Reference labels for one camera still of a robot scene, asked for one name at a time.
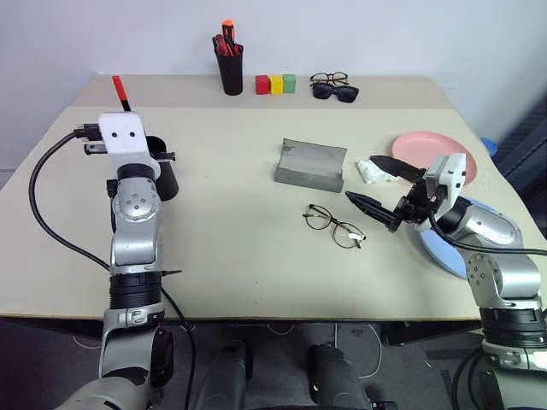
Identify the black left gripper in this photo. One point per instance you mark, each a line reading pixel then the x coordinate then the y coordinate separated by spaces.
pixel 95 149

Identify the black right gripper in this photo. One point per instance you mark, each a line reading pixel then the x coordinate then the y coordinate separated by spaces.
pixel 412 203

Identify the red marker with black end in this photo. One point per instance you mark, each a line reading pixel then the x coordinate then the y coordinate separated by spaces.
pixel 120 90

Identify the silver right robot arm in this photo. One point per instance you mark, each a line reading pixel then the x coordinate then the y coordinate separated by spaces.
pixel 491 226

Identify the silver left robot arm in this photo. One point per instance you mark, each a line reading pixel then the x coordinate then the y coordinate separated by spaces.
pixel 134 205

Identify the thin-framed clear glasses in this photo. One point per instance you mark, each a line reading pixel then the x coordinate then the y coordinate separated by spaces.
pixel 339 223

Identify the black plastic cup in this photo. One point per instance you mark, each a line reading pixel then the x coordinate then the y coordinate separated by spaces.
pixel 167 179

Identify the grey open glasses case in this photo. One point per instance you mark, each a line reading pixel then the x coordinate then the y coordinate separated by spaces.
pixel 307 164

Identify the tortoise-framed clear glasses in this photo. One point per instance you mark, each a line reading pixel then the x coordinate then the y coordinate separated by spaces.
pixel 329 78

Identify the white crumpled cloth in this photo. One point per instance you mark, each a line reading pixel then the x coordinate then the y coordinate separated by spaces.
pixel 371 171

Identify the pink plate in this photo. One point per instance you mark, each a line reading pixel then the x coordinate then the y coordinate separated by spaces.
pixel 423 147

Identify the light blue plate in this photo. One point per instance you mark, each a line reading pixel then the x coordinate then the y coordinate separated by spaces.
pixel 444 256

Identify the black sunglasses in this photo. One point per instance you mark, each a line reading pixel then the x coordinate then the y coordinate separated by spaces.
pixel 335 92

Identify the blue round object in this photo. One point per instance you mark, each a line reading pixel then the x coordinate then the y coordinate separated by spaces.
pixel 489 145

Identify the green cube block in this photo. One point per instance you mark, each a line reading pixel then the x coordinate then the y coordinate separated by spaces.
pixel 289 83

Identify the yellow cube block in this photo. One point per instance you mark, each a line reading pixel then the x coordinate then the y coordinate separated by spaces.
pixel 276 85

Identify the dark blue chair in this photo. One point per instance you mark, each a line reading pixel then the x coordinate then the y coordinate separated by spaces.
pixel 527 141

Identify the black pen holder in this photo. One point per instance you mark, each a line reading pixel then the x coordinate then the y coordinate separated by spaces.
pixel 231 72

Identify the red cube block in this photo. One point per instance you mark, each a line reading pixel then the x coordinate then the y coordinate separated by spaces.
pixel 262 85

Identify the red marker in holder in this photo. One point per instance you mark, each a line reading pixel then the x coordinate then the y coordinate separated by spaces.
pixel 235 49
pixel 219 44

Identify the orange-capped marker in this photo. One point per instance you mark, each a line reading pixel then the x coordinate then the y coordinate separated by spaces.
pixel 227 32

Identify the dark rounded robot leg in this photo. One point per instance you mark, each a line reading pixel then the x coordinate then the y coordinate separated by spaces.
pixel 335 380
pixel 226 376

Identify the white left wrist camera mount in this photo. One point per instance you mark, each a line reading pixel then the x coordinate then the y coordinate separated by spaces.
pixel 121 134

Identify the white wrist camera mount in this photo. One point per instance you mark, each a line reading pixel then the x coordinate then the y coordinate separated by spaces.
pixel 121 134
pixel 451 175

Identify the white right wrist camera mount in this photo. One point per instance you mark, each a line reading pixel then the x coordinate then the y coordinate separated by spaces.
pixel 451 175

